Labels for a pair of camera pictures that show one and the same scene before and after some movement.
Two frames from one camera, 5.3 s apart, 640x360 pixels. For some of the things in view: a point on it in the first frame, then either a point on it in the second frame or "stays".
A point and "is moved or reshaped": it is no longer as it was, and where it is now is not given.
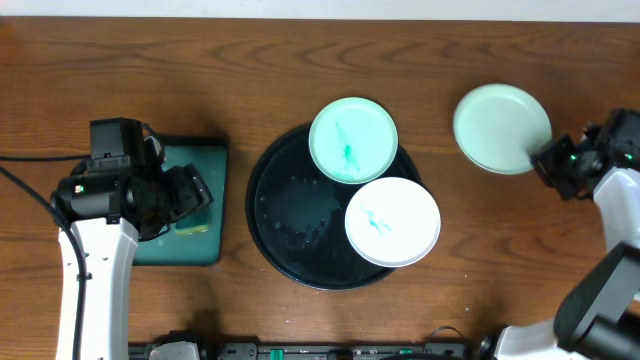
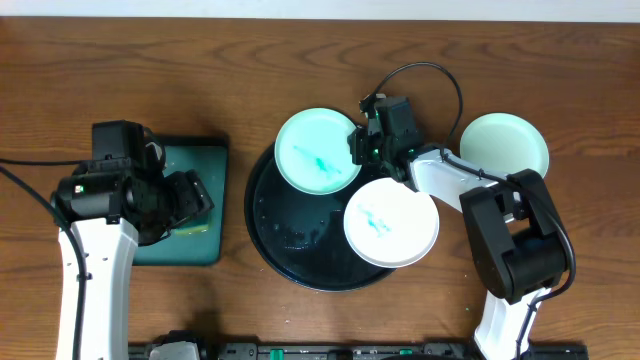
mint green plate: x=498 y=125 is moved or reshaped
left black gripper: x=195 y=190 stays
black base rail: x=186 y=347 stays
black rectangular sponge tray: x=211 y=156 stays
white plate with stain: x=393 y=221 stays
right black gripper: x=548 y=163 → x=358 y=145
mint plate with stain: x=353 y=140 is moved or reshaped
